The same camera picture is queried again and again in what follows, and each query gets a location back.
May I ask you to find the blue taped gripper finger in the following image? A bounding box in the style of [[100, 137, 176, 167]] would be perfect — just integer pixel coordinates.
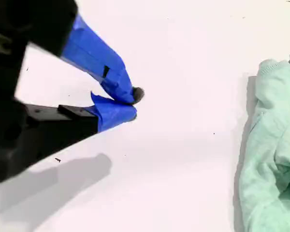
[[24, 91, 138, 161], [26, 0, 145, 105]]

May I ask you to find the pale green T-shirt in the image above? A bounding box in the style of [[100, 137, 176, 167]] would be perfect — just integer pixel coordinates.
[[233, 52, 290, 232]]

